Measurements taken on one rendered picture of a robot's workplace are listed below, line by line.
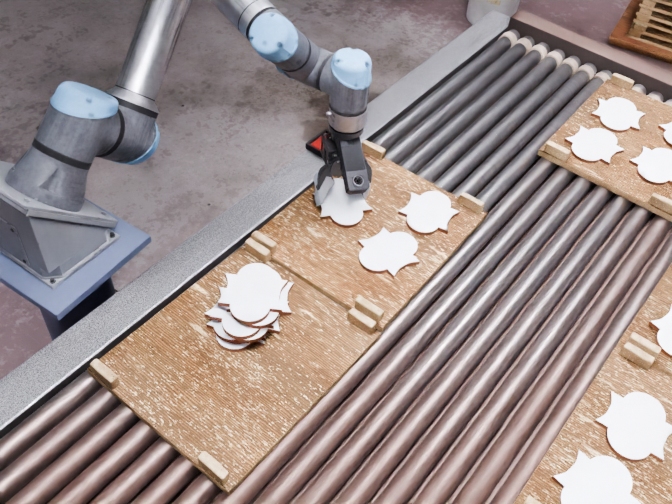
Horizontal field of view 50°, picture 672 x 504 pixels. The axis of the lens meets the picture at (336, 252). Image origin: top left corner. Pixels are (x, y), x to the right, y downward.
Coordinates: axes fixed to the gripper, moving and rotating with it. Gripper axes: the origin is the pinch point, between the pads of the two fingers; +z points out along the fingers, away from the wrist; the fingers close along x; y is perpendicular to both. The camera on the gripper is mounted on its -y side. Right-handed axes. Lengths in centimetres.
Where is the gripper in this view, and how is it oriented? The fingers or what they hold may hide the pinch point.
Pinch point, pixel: (342, 201)
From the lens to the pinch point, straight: 159.7
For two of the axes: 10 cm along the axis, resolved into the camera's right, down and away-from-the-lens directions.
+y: -2.7, -7.3, 6.3
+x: -9.6, 1.6, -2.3
